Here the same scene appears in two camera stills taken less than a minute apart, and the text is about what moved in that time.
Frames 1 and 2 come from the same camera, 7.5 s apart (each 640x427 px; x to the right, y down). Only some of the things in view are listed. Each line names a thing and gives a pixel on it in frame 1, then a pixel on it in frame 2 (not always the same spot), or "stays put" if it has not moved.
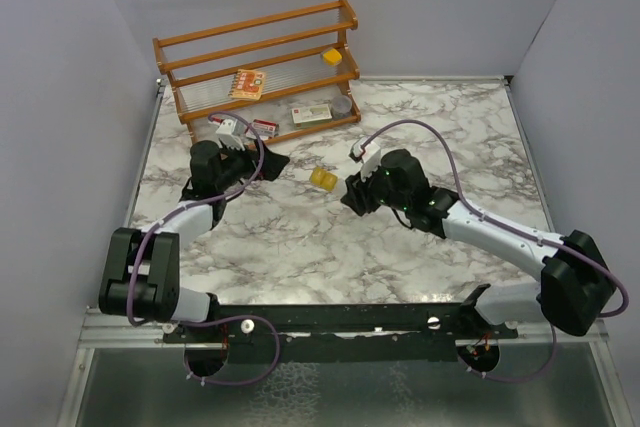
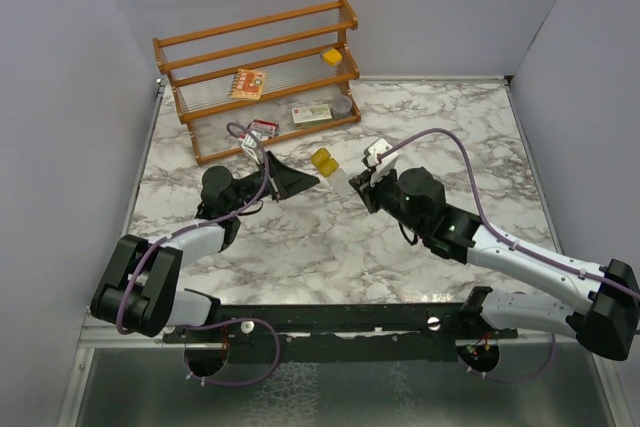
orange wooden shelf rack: (269, 78) stays put
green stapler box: (311, 115) stays put
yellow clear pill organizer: (323, 178) -> (322, 160)
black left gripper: (272, 164) -> (292, 181)
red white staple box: (263, 129) stays put
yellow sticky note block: (332, 57) stays put
